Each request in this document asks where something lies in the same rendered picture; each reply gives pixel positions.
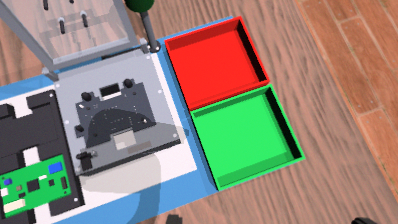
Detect red bin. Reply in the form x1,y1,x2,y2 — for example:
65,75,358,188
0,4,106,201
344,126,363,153
164,16,270,115

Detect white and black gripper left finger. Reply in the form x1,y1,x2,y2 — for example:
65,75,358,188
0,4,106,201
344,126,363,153
165,214,182,224

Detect green circuit board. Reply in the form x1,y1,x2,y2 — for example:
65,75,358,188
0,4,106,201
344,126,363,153
0,155,71,218

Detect green square bin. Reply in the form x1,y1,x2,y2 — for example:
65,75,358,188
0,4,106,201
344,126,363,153
190,84,306,191

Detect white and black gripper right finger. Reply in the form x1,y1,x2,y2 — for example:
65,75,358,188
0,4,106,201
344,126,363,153
351,217,377,224

